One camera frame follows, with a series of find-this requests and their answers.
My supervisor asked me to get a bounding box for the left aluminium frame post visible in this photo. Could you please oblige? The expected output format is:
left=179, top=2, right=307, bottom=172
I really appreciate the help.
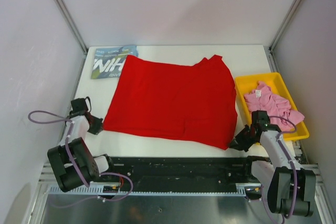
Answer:
left=54, top=0, right=88, bottom=55

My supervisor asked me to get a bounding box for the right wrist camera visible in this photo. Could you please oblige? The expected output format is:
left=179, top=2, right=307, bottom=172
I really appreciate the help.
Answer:
left=251, top=110, right=270, bottom=124

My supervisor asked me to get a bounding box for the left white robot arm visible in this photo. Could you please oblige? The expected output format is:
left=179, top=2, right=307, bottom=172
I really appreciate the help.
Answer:
left=47, top=97, right=116, bottom=193

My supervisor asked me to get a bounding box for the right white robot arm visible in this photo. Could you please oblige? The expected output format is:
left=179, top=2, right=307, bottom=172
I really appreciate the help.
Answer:
left=229, top=111, right=316, bottom=219

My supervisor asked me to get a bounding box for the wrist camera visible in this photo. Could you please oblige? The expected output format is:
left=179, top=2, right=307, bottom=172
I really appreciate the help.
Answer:
left=71, top=97, right=92, bottom=114
left=251, top=110, right=270, bottom=124

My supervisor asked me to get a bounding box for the folded blue printed t shirt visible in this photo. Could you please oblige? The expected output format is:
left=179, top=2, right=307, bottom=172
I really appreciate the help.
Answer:
left=91, top=45, right=139, bottom=79

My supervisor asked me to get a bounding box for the right aluminium frame post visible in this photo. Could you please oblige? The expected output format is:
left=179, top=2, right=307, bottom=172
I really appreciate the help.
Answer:
left=268, top=0, right=304, bottom=53

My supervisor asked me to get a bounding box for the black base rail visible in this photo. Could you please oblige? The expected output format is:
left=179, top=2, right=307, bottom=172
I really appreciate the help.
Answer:
left=112, top=156, right=259, bottom=190

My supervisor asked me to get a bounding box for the pink t shirt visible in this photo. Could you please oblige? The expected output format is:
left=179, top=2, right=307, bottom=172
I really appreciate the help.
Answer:
left=244, top=81, right=305, bottom=131

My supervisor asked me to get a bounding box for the yellow plastic tray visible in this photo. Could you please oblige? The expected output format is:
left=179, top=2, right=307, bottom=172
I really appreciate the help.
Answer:
left=235, top=72, right=309, bottom=141

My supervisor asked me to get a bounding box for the grey slotted cable duct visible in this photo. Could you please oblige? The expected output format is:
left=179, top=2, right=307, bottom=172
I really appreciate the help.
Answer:
left=48, top=183, right=260, bottom=196

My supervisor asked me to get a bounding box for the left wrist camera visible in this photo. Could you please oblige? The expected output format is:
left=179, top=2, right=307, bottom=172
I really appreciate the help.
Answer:
left=71, top=97, right=92, bottom=114

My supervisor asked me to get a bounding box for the aluminium frame post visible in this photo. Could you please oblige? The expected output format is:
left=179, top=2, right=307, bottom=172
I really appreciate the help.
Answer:
left=268, top=0, right=304, bottom=53
left=54, top=0, right=88, bottom=55

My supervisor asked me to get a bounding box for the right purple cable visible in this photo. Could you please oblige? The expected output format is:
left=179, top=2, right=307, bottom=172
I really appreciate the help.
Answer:
left=261, top=115, right=299, bottom=223

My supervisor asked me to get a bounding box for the red t shirt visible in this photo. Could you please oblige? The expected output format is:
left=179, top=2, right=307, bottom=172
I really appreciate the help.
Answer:
left=103, top=55, right=237, bottom=150

